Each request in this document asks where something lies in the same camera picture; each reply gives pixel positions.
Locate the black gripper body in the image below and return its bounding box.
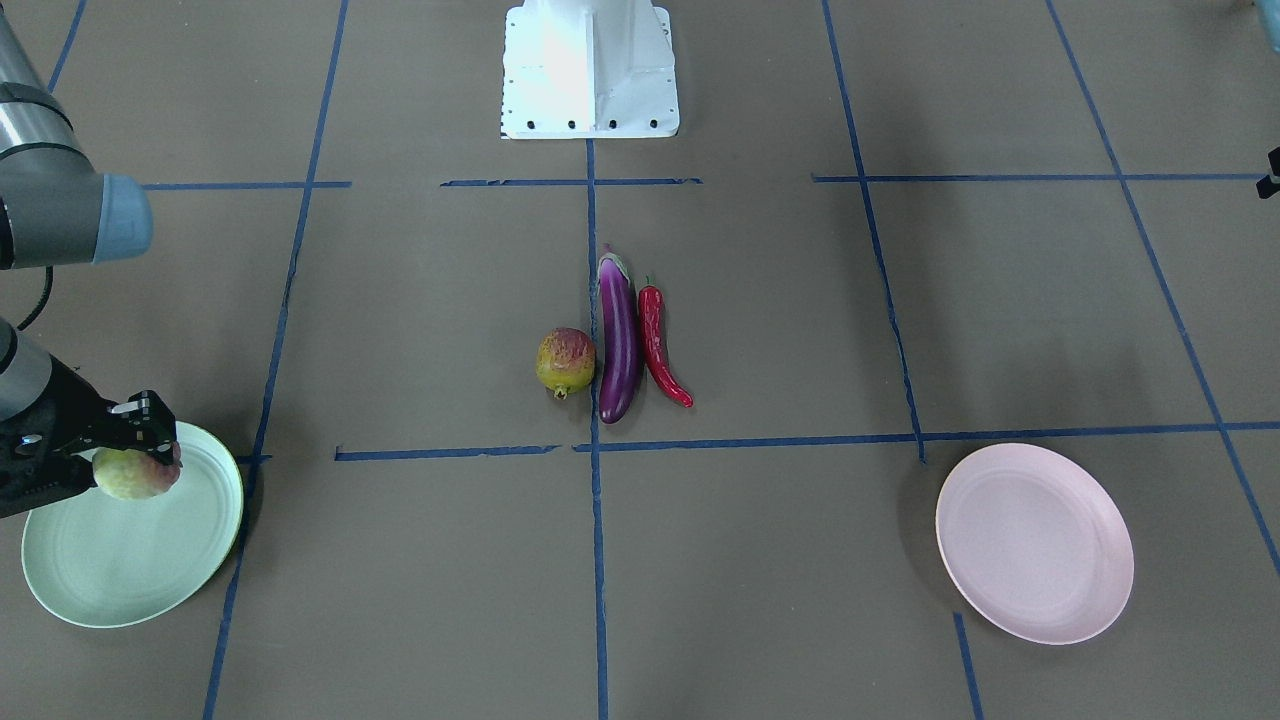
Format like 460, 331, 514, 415
1, 352, 113, 518

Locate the green pink peach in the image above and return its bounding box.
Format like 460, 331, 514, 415
92, 442, 182, 501

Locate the red pomegranate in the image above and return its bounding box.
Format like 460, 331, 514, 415
535, 327, 596, 400

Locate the purple eggplant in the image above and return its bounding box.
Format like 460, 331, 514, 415
596, 245, 643, 425

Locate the red chili pepper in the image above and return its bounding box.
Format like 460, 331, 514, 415
637, 281, 694, 409

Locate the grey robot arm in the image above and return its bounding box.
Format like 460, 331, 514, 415
1, 20, 178, 518

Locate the green plate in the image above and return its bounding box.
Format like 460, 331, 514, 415
20, 421, 244, 628

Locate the brown paper table mat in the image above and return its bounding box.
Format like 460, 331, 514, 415
3, 1, 1277, 719

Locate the pink plate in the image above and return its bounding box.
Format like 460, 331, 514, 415
934, 442, 1135, 646

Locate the black object at edge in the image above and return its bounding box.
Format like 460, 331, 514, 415
1254, 146, 1280, 200

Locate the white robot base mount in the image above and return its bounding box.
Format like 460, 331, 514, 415
500, 1, 681, 140

